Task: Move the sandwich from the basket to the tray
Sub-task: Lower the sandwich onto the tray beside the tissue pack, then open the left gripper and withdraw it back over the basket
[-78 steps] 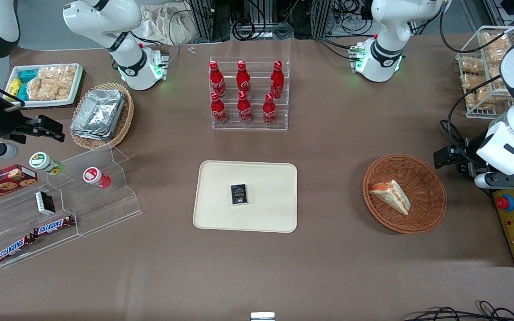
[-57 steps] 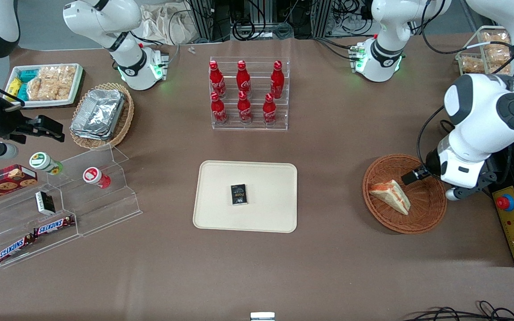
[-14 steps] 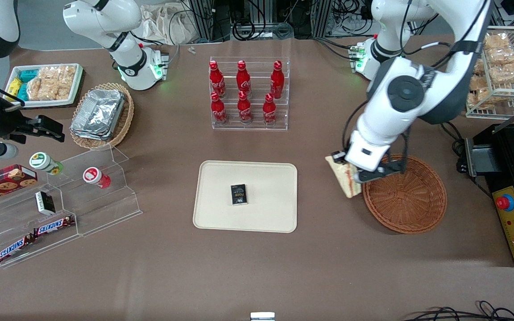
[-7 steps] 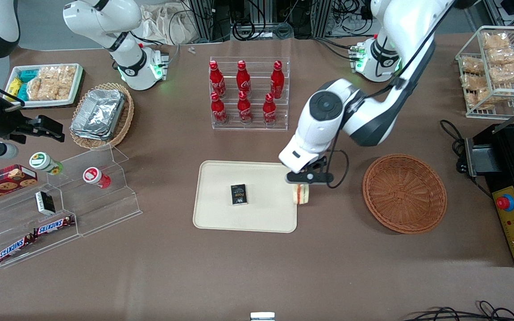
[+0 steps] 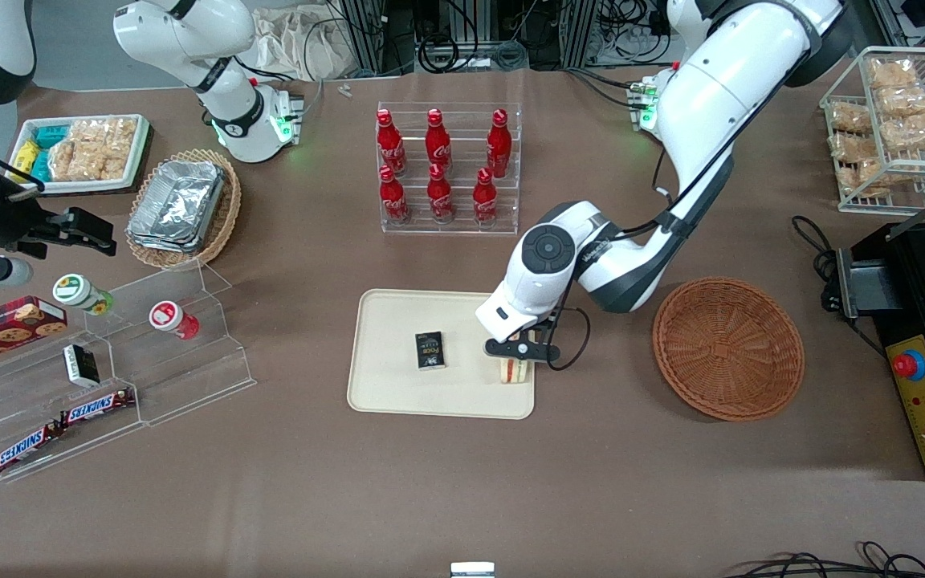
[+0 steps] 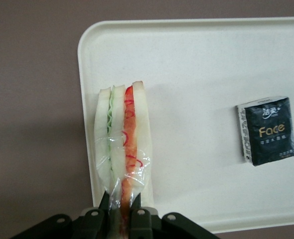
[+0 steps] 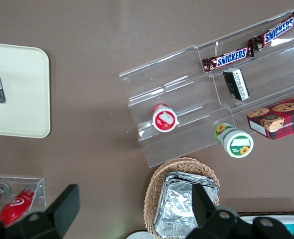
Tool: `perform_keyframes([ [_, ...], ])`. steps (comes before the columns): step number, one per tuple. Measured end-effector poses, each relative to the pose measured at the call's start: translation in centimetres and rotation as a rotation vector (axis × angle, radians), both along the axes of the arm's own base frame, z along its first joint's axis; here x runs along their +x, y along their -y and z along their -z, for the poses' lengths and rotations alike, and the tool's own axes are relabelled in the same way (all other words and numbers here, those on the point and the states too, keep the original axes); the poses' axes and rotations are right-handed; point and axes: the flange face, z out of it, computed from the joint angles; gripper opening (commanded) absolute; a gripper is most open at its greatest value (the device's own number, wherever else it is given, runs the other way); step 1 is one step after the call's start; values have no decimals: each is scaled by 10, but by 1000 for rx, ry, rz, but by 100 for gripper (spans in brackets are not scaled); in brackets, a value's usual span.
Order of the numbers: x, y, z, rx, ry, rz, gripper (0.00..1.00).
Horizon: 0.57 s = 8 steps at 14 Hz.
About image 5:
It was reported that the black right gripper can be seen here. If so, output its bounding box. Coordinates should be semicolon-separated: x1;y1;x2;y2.
0;189;118;258

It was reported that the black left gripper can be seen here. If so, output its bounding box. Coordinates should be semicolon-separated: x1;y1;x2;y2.
509;309;561;348

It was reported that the triangular sandwich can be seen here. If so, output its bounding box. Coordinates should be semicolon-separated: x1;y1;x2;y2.
497;331;534;385

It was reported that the white rectangular snack tray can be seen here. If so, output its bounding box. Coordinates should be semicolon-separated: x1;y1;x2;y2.
6;114;150;195

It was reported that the aluminium foil tray stack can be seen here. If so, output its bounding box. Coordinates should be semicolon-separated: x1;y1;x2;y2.
127;160;226;254

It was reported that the beige plastic tray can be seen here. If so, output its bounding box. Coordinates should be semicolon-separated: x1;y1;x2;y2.
347;289;536;420

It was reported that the light oval wicker basket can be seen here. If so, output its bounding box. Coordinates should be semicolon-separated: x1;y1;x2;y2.
125;149;242;271

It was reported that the brown round wicker basket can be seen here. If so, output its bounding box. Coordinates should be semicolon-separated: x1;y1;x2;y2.
653;277;805;422

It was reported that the green lidded snack cup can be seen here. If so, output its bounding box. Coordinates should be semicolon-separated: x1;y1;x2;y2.
52;273;116;316

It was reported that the clear rice cracker pack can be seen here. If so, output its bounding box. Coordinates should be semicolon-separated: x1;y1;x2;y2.
47;140;78;181
101;118;139;180
69;120;108;181

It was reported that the small black card box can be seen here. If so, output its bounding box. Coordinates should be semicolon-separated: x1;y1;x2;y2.
415;331;447;371

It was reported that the red cookie box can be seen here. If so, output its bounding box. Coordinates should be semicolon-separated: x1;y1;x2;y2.
0;295;68;372

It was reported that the red lidded snack cup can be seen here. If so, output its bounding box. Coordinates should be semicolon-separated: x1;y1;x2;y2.
149;300;201;340

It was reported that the small black white box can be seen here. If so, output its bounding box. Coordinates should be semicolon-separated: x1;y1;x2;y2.
63;344;100;389

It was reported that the red cola bottle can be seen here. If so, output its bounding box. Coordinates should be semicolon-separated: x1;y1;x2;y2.
378;165;412;226
486;108;513;179
427;163;455;224
472;167;500;227
425;108;453;174
376;108;408;177

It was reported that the Snickers chocolate bar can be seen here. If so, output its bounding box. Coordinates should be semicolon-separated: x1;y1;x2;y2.
0;421;64;474
59;388;137;427

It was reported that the clear acrylic stepped shelf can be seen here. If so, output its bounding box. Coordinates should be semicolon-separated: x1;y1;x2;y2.
0;258;257;484

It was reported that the clear acrylic bottle rack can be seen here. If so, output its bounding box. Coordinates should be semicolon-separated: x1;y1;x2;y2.
377;102;522;236

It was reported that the beige cloth bag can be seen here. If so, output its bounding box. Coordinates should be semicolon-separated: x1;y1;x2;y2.
250;8;359;81

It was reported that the clear bagged cracker snack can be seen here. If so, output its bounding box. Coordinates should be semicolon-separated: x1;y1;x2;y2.
832;132;877;162
828;103;873;134
876;84;925;118
868;58;918;89
880;112;925;152
852;157;913;193

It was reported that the black countertop appliance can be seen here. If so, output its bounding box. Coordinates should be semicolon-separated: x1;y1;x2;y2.
836;221;925;342

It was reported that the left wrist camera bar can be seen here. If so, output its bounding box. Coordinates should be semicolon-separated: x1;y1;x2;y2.
484;339;561;364

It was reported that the black table cable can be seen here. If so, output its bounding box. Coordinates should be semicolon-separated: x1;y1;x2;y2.
790;215;842;312

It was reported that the coiled black cable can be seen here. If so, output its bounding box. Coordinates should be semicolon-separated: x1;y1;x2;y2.
418;36;481;75

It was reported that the white wire basket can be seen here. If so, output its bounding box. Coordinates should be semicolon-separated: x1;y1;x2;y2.
820;47;925;214

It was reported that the aluminium frame rack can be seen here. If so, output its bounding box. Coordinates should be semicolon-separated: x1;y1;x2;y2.
334;0;601;75

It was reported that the black floor cable bundle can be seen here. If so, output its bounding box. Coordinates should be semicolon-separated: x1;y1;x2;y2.
727;542;925;578

